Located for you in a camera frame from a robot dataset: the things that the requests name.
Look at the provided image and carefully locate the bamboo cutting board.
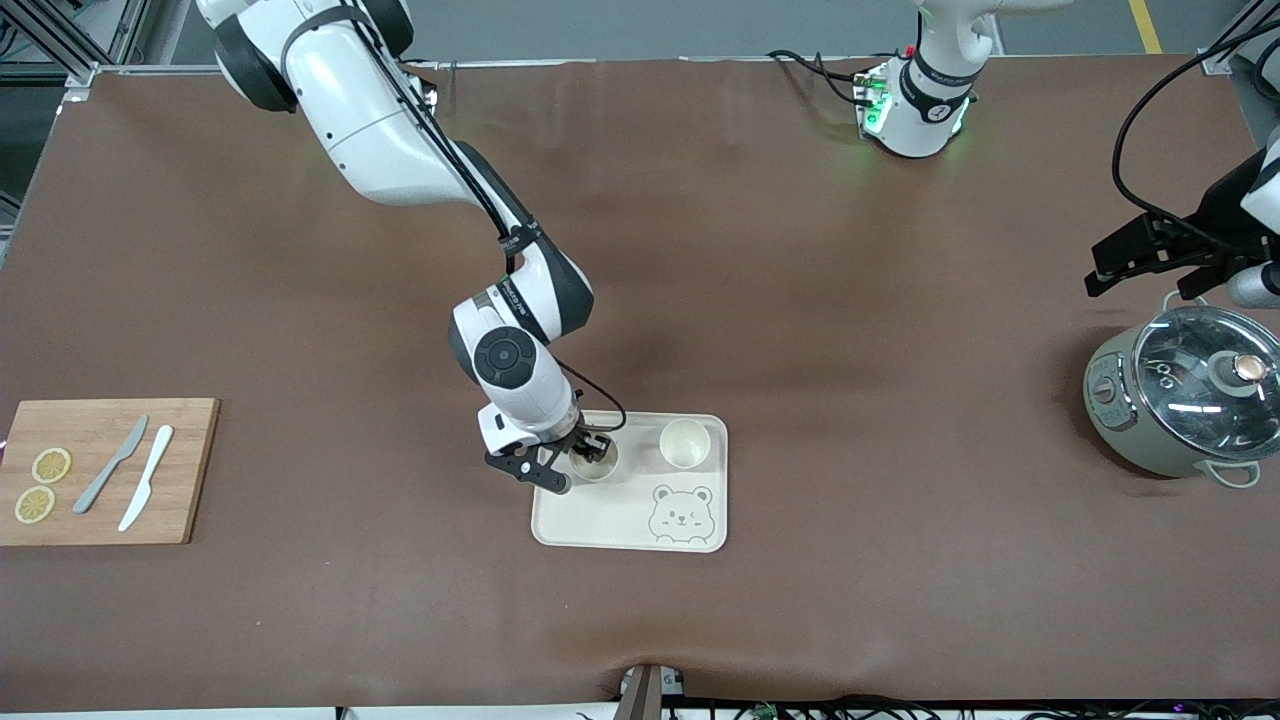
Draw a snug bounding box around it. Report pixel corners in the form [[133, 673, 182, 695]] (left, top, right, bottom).
[[0, 398, 220, 547]]

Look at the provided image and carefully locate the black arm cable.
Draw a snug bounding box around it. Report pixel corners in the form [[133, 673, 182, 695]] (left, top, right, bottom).
[[340, 0, 627, 433], [1113, 30, 1280, 251]]

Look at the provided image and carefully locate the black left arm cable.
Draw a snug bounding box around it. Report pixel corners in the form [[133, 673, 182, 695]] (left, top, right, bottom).
[[1113, 30, 1280, 251]]

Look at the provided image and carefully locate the glass pot lid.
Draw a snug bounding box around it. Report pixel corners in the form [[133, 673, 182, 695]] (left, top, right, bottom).
[[1135, 305, 1280, 463]]

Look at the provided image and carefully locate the metal table edge bracket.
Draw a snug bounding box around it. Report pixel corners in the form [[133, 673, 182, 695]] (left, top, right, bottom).
[[618, 662, 689, 720]]

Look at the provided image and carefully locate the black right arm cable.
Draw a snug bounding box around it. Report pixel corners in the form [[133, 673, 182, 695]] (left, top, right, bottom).
[[340, 0, 627, 433]]

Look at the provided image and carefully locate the aluminium profile frame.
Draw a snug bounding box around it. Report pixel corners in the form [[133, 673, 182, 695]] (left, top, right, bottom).
[[0, 0, 216, 103]]

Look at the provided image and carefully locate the white plastic knife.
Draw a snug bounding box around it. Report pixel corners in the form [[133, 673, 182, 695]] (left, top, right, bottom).
[[118, 425, 175, 533]]

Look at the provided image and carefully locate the white bear print tray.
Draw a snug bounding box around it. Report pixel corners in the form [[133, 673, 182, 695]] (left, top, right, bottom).
[[530, 409, 729, 554]]

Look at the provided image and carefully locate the grey plastic knife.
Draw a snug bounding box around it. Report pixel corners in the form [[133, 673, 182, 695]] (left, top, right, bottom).
[[73, 414, 150, 515]]

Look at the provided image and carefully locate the white plastic cup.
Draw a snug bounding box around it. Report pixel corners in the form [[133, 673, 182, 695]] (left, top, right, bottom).
[[570, 437, 621, 483], [659, 419, 712, 473]]

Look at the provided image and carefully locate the brown table mat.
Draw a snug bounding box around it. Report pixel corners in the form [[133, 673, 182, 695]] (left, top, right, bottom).
[[0, 55, 1280, 713]]

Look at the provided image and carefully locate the grey-green electric pot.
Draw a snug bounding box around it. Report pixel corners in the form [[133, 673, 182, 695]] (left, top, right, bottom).
[[1083, 290, 1280, 489]]

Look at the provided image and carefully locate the black left base cable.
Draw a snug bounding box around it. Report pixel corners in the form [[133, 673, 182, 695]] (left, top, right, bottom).
[[767, 48, 871, 106]]

